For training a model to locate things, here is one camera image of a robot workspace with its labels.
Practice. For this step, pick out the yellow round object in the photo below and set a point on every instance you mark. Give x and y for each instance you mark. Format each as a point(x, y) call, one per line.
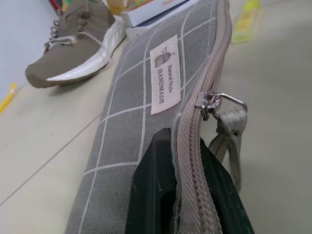
point(117, 6)

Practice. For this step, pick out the grey grid fabric pouch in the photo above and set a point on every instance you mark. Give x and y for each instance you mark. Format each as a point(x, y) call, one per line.
point(136, 102)

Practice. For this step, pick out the olive green sneaker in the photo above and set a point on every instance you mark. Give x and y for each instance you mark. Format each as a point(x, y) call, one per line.
point(73, 46)

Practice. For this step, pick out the yellow strip object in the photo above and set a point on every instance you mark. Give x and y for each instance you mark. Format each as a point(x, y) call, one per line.
point(7, 97)

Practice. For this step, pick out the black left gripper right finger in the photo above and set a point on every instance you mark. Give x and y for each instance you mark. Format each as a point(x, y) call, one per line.
point(229, 192)

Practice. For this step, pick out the colourful printed box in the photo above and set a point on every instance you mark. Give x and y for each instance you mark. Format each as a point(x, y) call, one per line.
point(55, 4)

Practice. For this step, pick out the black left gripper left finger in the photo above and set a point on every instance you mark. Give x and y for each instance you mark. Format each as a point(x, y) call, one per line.
point(152, 182)

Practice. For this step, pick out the white flat box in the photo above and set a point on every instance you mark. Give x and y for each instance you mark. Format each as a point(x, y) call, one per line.
point(148, 13)

